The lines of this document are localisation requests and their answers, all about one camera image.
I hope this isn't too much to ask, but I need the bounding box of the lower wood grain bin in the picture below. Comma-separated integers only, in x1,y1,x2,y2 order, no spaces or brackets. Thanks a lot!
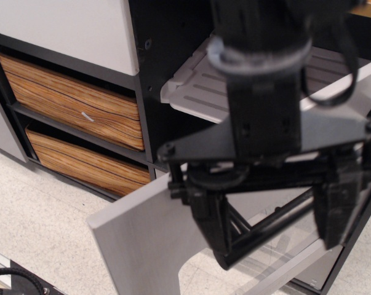
26,128,150,197

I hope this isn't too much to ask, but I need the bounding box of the grey oven door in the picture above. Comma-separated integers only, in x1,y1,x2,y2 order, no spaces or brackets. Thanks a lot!
87,175,345,294

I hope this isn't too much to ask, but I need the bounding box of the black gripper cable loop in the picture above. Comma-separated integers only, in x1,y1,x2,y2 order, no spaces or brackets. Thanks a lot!
298,12,361,108

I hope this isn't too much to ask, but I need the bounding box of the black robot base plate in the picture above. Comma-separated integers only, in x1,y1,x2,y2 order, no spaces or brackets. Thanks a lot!
10,274,64,295

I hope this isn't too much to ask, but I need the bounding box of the grey oven rack tray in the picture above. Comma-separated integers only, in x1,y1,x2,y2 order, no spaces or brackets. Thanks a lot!
161,38,371,123

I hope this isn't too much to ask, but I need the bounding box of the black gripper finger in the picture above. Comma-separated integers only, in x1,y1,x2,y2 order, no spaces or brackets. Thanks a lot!
188,188,231,255
313,180,361,250

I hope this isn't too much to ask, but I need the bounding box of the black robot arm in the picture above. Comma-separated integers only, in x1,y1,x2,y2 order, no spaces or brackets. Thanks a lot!
158,1,371,269

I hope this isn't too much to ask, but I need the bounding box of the upper wood grain bin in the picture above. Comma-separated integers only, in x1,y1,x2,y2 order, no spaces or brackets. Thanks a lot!
0,51,145,151

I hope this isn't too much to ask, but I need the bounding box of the wood grain bin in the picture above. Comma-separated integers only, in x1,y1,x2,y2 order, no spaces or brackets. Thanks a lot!
26,128,150,197
0,51,145,151

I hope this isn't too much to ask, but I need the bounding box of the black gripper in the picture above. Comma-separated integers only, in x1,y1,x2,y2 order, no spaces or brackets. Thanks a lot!
158,74,371,197

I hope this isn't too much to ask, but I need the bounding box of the dark play kitchen cabinet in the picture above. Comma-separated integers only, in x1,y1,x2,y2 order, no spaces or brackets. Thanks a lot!
0,0,371,295

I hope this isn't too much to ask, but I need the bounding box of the black oven door handle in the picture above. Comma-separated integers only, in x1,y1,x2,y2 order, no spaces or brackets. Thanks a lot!
212,103,371,272

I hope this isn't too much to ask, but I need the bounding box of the black braided cable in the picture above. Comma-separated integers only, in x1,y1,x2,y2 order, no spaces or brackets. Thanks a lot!
0,266,44,295

